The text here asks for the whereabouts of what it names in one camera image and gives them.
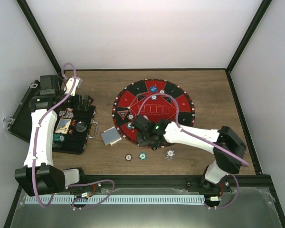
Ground black front mounting rail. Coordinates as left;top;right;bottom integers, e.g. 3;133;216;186
81;175;273;194

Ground perforated light blue rail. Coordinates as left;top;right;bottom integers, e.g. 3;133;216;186
25;195;205;205

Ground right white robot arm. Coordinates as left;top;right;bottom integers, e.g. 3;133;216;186
131;115;249;191

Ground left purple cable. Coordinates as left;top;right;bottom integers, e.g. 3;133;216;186
32;62;115;212

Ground teal chip stack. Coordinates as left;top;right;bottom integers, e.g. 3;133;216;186
138;152;147;160

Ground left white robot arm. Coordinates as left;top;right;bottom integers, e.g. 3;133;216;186
15;75;95;196

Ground brown 100 chip stack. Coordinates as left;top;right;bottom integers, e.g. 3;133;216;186
125;154;133;161

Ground teal chips in case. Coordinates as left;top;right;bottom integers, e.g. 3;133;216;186
52;133;65;149

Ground teal chip seat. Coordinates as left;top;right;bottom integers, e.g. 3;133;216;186
151;95;157;101

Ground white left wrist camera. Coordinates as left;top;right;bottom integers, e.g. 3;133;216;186
64;76;83;96

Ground blue small blind button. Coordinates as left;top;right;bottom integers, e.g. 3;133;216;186
149;85;158;93

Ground triangular all in marker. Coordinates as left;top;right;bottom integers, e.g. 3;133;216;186
117;110;129;120

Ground blue orange chip stack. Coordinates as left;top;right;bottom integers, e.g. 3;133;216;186
165;150;175;160

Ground chips in case top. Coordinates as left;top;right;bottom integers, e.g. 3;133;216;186
58;108;74;119

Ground black poker chip case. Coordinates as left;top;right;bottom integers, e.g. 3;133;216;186
7;80;95;155

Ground purple cable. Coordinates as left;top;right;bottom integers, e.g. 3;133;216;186
139;93;249;211
32;62;115;212

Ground clear dealer button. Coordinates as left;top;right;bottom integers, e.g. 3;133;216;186
75;121;87;132

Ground round red black poker mat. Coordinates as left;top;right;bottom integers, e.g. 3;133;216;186
112;79;195;145

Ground teal chip seat two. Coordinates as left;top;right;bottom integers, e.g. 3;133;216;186
126;122;133;129

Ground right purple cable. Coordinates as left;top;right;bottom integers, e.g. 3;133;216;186
139;93;249;211

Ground card box in case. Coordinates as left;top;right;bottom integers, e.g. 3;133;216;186
55;118;72;134

